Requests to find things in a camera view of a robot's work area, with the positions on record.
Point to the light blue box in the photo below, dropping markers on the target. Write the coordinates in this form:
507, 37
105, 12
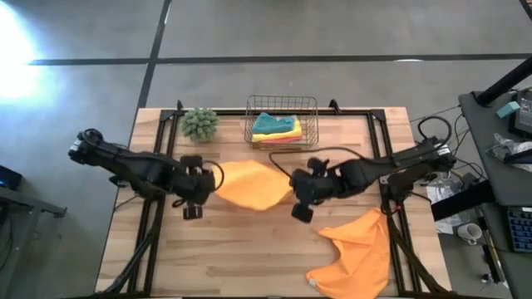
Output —
508, 109

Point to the orange microfiber towel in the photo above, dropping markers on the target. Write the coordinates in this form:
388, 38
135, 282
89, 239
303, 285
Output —
253, 184
361, 257

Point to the pink microfiber towel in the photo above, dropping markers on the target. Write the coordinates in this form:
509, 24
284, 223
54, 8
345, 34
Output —
287, 140

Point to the black box device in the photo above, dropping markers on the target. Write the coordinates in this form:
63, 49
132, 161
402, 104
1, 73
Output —
10, 178

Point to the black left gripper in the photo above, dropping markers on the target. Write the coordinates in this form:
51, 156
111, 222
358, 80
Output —
197, 184

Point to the artificial green potted plant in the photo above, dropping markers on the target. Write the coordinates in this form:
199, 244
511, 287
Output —
200, 124

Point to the dark desk device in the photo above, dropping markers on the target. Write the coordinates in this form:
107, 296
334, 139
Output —
524, 116

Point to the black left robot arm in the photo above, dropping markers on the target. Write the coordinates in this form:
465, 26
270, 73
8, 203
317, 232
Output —
133, 166

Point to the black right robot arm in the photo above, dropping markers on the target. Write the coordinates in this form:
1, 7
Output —
399, 164

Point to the black metal table frame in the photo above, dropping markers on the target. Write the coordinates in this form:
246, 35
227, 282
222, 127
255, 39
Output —
378, 114

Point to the grey metal stand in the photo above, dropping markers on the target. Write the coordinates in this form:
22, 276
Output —
25, 203

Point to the dark keyboard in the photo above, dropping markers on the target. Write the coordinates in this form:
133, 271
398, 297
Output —
521, 230

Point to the small red clip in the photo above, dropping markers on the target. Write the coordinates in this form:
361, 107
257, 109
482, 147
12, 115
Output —
397, 207

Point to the yellow microfiber towel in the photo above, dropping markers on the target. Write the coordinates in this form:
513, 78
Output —
287, 133

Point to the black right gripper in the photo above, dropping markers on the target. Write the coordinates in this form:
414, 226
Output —
316, 187

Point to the black pole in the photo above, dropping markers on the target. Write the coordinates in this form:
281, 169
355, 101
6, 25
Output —
505, 82

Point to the grey side desk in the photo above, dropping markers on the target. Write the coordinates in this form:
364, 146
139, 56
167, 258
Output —
511, 182

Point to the teal microfiber towel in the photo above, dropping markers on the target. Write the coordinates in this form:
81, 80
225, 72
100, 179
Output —
270, 124

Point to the crumpled clear plastic bag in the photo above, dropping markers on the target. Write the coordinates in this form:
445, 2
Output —
505, 145

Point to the white mug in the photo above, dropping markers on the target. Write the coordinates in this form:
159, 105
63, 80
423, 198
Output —
469, 232

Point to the white bag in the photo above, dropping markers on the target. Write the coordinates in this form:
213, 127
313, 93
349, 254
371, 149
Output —
444, 193

